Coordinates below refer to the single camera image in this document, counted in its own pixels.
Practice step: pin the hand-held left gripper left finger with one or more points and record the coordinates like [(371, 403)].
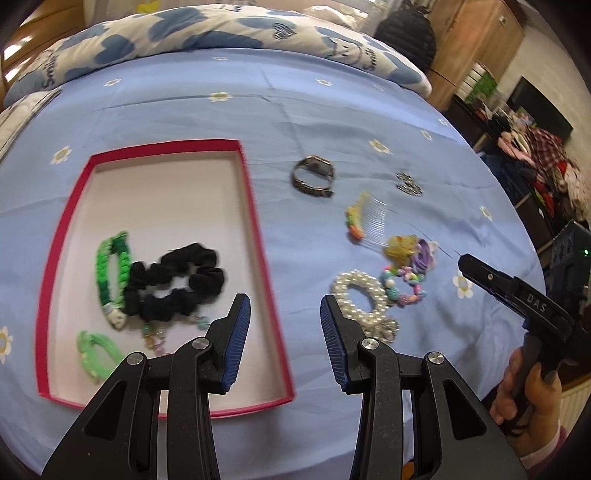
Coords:
[(235, 341)]

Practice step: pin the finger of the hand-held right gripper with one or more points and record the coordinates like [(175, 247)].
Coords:
[(489, 277)]

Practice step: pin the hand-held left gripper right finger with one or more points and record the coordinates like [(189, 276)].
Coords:
[(334, 341)]

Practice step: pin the silver rhinestone hair ornament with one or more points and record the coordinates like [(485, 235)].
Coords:
[(385, 330)]

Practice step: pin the yellow hair claw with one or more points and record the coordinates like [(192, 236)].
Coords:
[(399, 247)]

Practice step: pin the clear comb with colourful trim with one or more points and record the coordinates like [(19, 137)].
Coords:
[(369, 221)]

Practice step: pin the red shallow box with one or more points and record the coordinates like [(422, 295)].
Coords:
[(161, 207)]

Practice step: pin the silver wrist watch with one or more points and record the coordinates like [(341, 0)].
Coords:
[(318, 167)]

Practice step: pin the person's right forearm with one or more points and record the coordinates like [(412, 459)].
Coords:
[(549, 443)]

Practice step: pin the person's right hand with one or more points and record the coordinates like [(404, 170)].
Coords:
[(542, 406)]

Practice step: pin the black scrunchie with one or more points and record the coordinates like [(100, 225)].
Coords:
[(198, 277)]

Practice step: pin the pile of clothes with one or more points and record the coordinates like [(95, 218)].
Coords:
[(549, 161)]

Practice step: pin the silver rhinestone brooch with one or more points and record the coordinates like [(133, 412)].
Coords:
[(408, 184)]

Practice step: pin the black television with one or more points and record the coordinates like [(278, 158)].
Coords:
[(540, 106)]

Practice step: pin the green and white boxes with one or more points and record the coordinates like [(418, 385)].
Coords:
[(480, 83)]

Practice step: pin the wooden wardrobe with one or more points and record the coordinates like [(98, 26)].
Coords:
[(480, 32)]

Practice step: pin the black puffer jacket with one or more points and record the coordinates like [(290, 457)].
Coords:
[(411, 37)]

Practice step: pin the grey striped pillow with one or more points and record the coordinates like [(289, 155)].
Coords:
[(23, 115)]

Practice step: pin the blue heart print duvet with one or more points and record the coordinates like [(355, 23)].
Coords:
[(207, 32)]

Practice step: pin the yellow bow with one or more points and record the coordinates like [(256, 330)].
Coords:
[(147, 6)]

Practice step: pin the wooden headboard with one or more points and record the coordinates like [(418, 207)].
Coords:
[(27, 27)]

